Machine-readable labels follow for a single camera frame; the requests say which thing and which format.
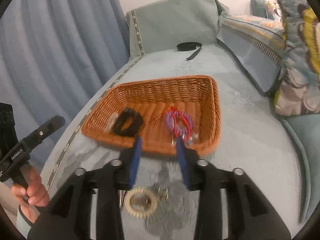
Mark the metal barrette hair clip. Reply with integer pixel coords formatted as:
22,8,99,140
118,190,126,210

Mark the red cord bracelet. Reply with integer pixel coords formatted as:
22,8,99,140
152,106,193,138

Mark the brown wicker basket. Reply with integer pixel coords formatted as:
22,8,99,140
81,75,221,156

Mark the teal velvet cushion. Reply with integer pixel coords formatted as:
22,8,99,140
281,114,319,223

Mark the blue curtain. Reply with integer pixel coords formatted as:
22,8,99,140
0,0,131,165

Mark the striped backrest cushion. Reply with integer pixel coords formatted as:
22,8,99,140
217,15,285,94

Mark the silver hair clip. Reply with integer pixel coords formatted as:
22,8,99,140
171,133,200,146

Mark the person's left hand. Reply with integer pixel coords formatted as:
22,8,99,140
10,165,50,223

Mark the large floral pillow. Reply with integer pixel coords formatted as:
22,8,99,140
274,0,319,116

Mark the black strap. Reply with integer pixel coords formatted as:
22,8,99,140
176,42,203,61

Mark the teal sofa cover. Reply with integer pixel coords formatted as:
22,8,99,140
42,0,319,239

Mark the cream spiral hair tie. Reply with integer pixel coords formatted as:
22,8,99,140
124,187,158,218

